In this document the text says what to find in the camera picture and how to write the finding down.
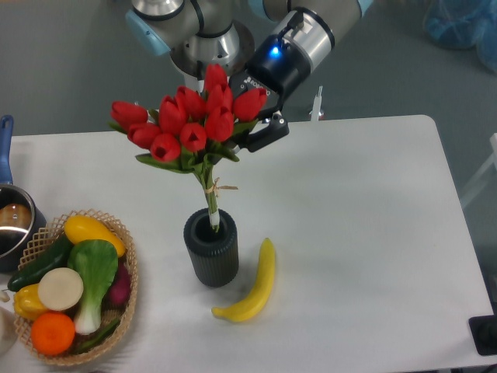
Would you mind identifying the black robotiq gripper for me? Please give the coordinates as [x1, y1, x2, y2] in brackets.
[229, 34, 311, 152]

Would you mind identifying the red tulip bouquet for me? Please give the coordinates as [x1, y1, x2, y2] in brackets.
[110, 64, 267, 231]

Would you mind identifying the white furniture frame right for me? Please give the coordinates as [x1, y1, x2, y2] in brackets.
[460, 133, 496, 209]

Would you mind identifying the blue plastic bag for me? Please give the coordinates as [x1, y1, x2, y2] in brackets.
[422, 1, 496, 72]

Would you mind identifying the green chili pepper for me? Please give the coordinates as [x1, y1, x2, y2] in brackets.
[73, 319, 120, 354]

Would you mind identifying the blue handled saucepan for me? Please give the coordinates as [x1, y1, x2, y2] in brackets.
[1, 115, 46, 274]

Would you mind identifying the orange fruit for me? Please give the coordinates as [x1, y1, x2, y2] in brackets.
[30, 312, 75, 356]

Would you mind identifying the woven wicker basket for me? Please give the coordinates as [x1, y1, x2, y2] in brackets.
[14, 209, 138, 367]

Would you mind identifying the yellow banana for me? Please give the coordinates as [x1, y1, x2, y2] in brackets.
[211, 238, 276, 322]

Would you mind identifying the small garlic piece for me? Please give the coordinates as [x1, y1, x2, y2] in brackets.
[0, 290, 10, 303]

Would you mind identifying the purple sweet potato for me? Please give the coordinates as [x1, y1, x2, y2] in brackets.
[106, 262, 131, 306]

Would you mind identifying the black device at edge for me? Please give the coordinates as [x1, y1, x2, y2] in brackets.
[468, 315, 496, 356]

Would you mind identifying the white metal base frame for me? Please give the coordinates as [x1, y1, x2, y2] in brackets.
[310, 85, 324, 122]

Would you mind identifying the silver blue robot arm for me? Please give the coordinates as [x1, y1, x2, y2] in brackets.
[125, 0, 371, 152]

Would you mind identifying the green bok choy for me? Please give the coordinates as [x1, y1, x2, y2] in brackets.
[68, 239, 118, 335]

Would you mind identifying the dark grey ribbed vase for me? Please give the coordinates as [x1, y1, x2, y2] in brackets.
[183, 208, 239, 288]

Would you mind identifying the yellow squash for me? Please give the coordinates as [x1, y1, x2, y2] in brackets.
[64, 215, 126, 257]

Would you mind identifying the yellow bell pepper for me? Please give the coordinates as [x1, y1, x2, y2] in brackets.
[13, 284, 49, 321]

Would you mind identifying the dark green cucumber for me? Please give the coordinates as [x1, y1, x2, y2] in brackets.
[7, 234, 74, 292]

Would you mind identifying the white round radish slice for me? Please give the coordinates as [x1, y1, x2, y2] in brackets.
[38, 267, 84, 311]

